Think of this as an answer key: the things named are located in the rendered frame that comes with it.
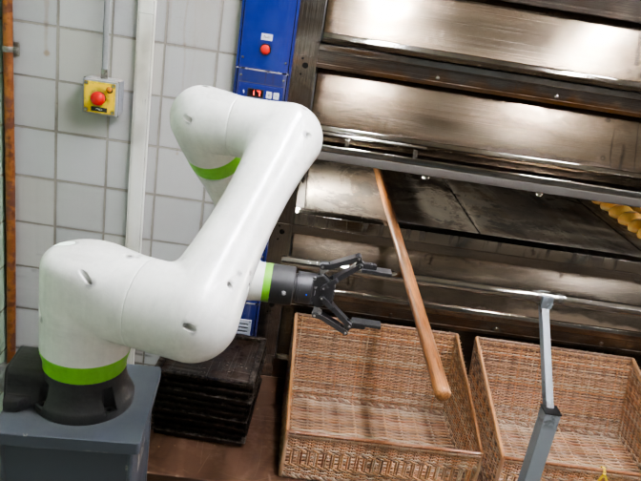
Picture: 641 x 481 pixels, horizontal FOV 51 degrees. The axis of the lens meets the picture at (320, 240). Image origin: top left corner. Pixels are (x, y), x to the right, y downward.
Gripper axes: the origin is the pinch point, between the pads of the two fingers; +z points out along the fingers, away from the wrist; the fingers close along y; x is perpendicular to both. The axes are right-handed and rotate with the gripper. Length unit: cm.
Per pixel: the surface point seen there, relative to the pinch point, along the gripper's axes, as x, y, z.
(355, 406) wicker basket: -46, 59, 6
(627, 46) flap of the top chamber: -58, -65, 65
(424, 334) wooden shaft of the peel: 18.9, -1.7, 7.4
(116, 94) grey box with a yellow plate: -50, -29, -78
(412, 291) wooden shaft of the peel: -2.3, -2.0, 7.4
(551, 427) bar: 2, 27, 48
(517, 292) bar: -20.5, 1.4, 39.1
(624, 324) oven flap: -57, 21, 91
